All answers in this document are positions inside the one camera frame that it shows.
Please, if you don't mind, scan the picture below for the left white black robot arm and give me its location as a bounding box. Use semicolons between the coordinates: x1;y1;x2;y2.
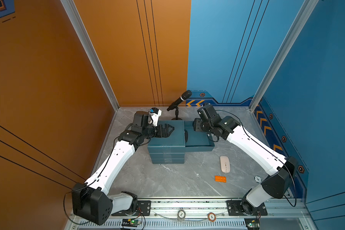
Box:
71;107;174;225

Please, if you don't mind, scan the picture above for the orange toy brick plate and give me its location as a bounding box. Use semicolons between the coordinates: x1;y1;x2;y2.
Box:
215;175;227;183

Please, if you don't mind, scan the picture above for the orange round rail sticker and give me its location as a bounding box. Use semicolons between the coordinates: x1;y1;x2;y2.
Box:
208;212;216;222

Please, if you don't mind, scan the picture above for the teal drawer cabinet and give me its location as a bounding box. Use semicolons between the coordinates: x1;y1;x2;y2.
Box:
147;120;186;164

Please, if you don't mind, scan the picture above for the grey round rail sticker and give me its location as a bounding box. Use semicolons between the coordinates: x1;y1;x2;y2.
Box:
177;209;186;220

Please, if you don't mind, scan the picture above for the black microphone stand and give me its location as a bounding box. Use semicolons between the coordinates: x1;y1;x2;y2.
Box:
172;106;182;120

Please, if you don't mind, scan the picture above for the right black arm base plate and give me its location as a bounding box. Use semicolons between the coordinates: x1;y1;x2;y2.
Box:
226;200;268;216

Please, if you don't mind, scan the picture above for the teal top drawer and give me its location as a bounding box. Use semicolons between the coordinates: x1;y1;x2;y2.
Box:
184;121;215;152

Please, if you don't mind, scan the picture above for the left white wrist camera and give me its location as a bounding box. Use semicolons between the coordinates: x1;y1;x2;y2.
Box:
149;107;162;127

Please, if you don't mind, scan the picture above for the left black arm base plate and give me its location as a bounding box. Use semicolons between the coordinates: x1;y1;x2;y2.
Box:
111;200;151;217

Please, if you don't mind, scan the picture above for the right green circuit board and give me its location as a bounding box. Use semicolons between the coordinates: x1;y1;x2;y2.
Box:
244;218;260;230

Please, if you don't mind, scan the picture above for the green circuit board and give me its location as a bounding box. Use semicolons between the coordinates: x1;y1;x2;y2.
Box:
244;218;260;230
121;218;142;228

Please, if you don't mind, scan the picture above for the black microphone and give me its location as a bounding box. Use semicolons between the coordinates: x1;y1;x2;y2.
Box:
167;90;192;111

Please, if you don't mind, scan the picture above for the aluminium front rail frame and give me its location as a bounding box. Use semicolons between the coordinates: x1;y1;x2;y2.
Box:
65;197;317;230

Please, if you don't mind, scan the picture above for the left green circuit board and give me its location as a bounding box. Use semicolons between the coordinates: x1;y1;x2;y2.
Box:
121;218;142;228

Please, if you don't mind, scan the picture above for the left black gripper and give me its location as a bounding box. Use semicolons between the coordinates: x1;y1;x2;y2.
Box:
142;124;174;140

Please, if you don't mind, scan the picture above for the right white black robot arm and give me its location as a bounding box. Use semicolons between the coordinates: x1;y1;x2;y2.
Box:
193;103;298;215

